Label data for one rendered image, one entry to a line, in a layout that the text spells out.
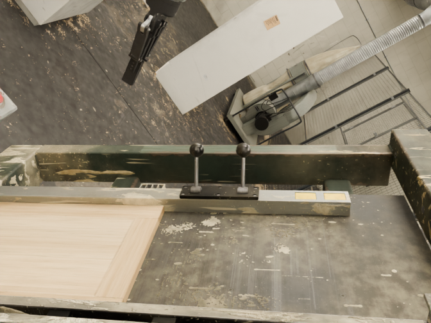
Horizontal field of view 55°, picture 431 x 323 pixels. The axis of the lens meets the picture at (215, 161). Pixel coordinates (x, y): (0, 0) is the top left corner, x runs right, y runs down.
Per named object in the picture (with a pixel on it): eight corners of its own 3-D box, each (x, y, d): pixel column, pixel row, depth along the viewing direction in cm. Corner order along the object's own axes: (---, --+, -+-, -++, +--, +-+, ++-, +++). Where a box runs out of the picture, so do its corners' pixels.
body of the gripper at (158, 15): (174, 3, 89) (157, 41, 93) (186, 1, 97) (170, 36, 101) (145, -16, 89) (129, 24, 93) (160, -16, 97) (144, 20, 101)
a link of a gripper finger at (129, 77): (143, 61, 101) (142, 62, 100) (132, 85, 104) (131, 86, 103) (133, 54, 101) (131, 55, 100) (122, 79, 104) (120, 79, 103)
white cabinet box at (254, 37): (167, 61, 527) (312, -37, 453) (193, 99, 544) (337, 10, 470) (153, 74, 473) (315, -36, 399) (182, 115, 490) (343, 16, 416)
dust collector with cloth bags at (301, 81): (231, 92, 726) (349, 22, 647) (253, 124, 747) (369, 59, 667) (220, 118, 605) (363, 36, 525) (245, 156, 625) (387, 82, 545)
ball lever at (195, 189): (190, 194, 108) (190, 143, 108) (204, 194, 107) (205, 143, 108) (186, 195, 104) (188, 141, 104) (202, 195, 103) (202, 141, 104)
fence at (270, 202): (4, 197, 119) (0, 185, 117) (346, 204, 104) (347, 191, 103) (-6, 207, 114) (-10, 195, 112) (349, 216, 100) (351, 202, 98)
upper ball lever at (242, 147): (236, 195, 106) (236, 143, 106) (251, 195, 105) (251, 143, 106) (234, 195, 102) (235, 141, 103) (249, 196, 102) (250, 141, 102)
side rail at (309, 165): (51, 172, 143) (43, 144, 138) (383, 176, 127) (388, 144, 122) (43, 181, 138) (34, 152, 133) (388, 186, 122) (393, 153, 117)
